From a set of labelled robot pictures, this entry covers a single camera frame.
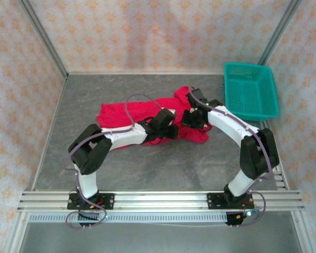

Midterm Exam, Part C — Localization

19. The red t-shirt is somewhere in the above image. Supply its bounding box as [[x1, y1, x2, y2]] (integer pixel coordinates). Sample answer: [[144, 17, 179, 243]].
[[96, 86, 210, 150]]

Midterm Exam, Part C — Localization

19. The teal plastic basket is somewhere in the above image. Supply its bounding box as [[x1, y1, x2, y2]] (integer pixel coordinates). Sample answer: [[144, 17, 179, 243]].
[[223, 62, 280, 122]]

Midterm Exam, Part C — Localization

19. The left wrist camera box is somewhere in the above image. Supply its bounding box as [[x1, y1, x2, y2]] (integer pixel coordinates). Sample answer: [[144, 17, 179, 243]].
[[154, 108, 177, 130]]

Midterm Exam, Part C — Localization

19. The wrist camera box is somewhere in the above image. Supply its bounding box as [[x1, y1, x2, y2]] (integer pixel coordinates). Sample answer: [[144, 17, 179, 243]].
[[154, 108, 177, 130], [186, 88, 209, 111]]

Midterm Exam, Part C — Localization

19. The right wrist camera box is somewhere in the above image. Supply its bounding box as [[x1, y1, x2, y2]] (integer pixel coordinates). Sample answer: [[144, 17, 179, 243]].
[[186, 88, 209, 111]]

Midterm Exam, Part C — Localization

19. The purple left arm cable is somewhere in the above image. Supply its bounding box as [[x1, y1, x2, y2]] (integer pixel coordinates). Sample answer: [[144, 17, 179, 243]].
[[64, 94, 164, 230]]

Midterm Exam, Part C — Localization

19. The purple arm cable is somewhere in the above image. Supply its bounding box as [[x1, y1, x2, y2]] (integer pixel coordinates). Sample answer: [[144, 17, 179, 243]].
[[64, 94, 164, 230], [189, 86, 276, 227]]

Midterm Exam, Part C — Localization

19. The aluminium mounting rail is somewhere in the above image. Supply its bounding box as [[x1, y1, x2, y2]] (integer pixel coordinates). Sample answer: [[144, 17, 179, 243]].
[[17, 190, 305, 213]]

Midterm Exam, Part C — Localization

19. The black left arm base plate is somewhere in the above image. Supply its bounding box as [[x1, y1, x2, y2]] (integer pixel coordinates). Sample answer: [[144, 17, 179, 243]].
[[67, 192, 115, 211]]

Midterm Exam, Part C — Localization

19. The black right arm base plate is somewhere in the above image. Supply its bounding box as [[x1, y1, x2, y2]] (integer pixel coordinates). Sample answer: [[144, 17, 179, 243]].
[[207, 192, 255, 211]]

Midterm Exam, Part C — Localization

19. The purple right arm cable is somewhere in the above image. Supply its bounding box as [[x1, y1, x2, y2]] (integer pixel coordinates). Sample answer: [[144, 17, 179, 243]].
[[189, 86, 276, 227]]

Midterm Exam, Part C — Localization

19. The white slotted cable duct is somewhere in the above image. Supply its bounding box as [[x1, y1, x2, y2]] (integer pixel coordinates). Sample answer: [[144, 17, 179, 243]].
[[28, 212, 229, 223]]

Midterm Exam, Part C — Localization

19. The aluminium side rail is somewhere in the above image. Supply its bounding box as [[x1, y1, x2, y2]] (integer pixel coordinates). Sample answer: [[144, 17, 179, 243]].
[[260, 120, 290, 190]]

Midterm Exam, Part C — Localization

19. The aluminium corner post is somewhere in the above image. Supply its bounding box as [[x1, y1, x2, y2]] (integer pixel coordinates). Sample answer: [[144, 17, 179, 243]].
[[258, 0, 302, 65], [17, 0, 69, 80]]

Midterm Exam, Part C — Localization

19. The aluminium frame leg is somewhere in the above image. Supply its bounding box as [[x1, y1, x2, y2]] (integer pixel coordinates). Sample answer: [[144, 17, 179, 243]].
[[291, 210, 316, 253], [5, 212, 29, 253]]

